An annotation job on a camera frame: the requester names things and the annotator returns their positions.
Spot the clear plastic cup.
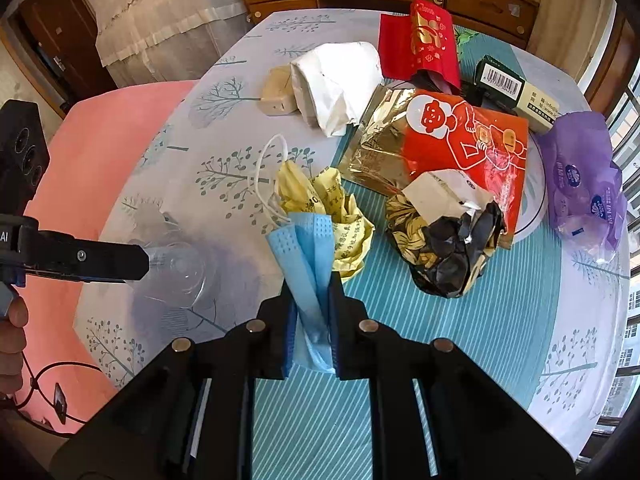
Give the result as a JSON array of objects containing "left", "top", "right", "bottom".
[{"left": 127, "top": 241, "right": 209, "bottom": 312}]

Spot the small beige box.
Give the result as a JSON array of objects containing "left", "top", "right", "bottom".
[{"left": 260, "top": 65, "right": 301, "bottom": 117}]

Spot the dark green carton box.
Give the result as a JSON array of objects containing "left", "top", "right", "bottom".
[{"left": 462, "top": 55, "right": 569, "bottom": 135}]

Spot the black and gold crumpled wrapper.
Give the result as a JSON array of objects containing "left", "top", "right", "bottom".
[{"left": 385, "top": 170, "right": 507, "bottom": 300}]

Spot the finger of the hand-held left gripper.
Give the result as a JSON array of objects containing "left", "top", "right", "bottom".
[{"left": 21, "top": 230, "right": 151, "bottom": 285}]

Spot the red envelope with gold print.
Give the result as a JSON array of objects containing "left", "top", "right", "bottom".
[{"left": 377, "top": 0, "right": 462, "bottom": 92}]

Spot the purple plastic wrapper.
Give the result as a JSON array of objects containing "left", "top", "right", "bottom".
[{"left": 537, "top": 111, "right": 629, "bottom": 264}]

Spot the pink bed sheet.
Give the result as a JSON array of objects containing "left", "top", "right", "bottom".
[{"left": 14, "top": 80, "right": 202, "bottom": 436}]

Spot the red and gold snack bag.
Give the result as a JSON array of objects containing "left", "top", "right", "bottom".
[{"left": 337, "top": 85, "right": 530, "bottom": 251}]

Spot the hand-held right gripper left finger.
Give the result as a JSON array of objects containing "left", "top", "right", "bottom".
[{"left": 50, "top": 276, "right": 300, "bottom": 480}]

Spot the yellow crumpled paper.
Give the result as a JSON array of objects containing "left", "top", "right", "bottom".
[{"left": 276, "top": 160, "right": 376, "bottom": 281}]

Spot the white crumpled paper bag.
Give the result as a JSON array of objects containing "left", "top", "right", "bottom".
[{"left": 290, "top": 41, "right": 384, "bottom": 138}]

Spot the brown wooden door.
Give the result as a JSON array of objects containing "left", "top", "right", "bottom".
[{"left": 0, "top": 0, "right": 119, "bottom": 117}]

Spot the black cable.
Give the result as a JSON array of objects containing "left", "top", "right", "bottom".
[{"left": 14, "top": 352, "right": 107, "bottom": 436}]

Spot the white cloth cover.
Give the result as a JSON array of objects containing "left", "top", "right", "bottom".
[{"left": 95, "top": 0, "right": 252, "bottom": 89}]

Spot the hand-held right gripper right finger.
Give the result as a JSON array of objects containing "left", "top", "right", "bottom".
[{"left": 326, "top": 271, "right": 577, "bottom": 480}]

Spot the green crumpled paper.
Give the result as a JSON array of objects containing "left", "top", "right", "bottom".
[{"left": 452, "top": 27, "right": 482, "bottom": 54}]

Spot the blue face mask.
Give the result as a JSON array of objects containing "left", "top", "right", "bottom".
[{"left": 254, "top": 135, "right": 337, "bottom": 376}]

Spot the person's left hand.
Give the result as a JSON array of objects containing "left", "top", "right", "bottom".
[{"left": 0, "top": 297, "right": 29, "bottom": 397}]

